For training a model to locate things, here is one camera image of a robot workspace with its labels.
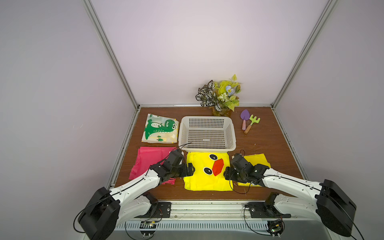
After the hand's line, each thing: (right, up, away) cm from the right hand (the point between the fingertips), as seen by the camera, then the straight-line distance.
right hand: (227, 172), depth 83 cm
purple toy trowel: (+21, +33, +31) cm, 50 cm away
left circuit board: (-42, -21, -11) cm, 48 cm away
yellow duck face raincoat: (-10, -1, +1) cm, 10 cm away
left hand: (-20, +1, 0) cm, 20 cm away
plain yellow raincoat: (+21, +6, +7) cm, 23 cm away
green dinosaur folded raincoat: (-43, +23, +17) cm, 52 cm away
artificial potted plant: (-1, +45, +12) cm, 47 cm away
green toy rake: (+25, +29, +27) cm, 47 cm away
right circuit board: (+21, -21, -13) cm, 33 cm away
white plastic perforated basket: (-10, +20, +20) cm, 30 cm away
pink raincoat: (-47, +8, +6) cm, 48 cm away
